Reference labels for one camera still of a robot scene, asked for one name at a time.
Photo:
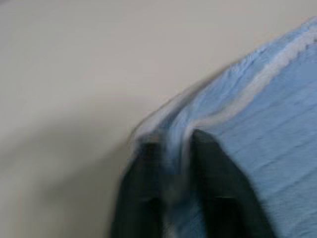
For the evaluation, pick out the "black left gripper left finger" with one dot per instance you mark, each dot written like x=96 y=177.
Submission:
x=138 y=198

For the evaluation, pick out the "light blue towel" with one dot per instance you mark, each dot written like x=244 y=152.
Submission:
x=272 y=124

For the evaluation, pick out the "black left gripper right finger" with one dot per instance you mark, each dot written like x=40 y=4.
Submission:
x=223 y=193

